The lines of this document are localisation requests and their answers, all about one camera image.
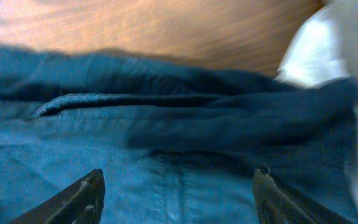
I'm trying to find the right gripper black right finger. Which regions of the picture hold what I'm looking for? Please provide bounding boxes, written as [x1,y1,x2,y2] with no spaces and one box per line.
[252,168,352,224]

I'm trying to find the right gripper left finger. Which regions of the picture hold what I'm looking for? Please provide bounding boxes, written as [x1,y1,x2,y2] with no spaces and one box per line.
[10,169,105,224]

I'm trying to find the navy blue shorts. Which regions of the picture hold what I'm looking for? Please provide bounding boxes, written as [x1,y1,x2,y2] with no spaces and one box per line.
[0,45,358,223]

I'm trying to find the white garment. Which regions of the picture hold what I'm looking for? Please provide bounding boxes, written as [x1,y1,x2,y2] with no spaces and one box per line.
[273,0,358,224]

